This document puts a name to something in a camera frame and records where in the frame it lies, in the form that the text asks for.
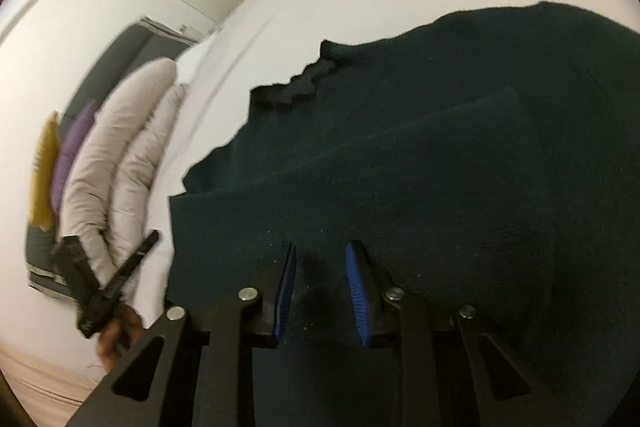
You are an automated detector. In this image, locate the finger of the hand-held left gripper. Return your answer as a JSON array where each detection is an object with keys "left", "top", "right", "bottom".
[
  {"left": 52, "top": 234, "right": 99, "bottom": 308},
  {"left": 102, "top": 229, "right": 162, "bottom": 308}
]

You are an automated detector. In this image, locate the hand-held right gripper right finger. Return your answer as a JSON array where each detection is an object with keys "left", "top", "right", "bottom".
[{"left": 345, "top": 239, "right": 571, "bottom": 427}]

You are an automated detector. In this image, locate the dark green knitted garment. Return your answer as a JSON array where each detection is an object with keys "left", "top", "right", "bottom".
[{"left": 167, "top": 1, "right": 640, "bottom": 427}]

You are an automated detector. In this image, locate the beige folded duvet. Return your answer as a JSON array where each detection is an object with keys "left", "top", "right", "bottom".
[{"left": 59, "top": 58, "right": 189, "bottom": 308}]

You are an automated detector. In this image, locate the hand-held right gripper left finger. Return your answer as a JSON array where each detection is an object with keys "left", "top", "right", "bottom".
[{"left": 65, "top": 241, "right": 299, "bottom": 427}]

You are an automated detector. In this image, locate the white pillow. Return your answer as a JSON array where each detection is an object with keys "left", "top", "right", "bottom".
[{"left": 175, "top": 38, "right": 213, "bottom": 86}]

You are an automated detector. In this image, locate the person's left hand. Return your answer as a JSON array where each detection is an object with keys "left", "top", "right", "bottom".
[{"left": 94, "top": 304, "right": 149, "bottom": 376}]

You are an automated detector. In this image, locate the grey padded headboard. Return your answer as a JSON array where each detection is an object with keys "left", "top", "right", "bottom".
[{"left": 25, "top": 19, "right": 201, "bottom": 304}]

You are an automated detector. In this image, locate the mustard yellow pillow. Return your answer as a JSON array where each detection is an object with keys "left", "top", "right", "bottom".
[{"left": 28, "top": 111, "right": 61, "bottom": 231}]

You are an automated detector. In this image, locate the purple pillow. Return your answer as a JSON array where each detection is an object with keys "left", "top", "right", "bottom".
[{"left": 51, "top": 99, "right": 99, "bottom": 214}]

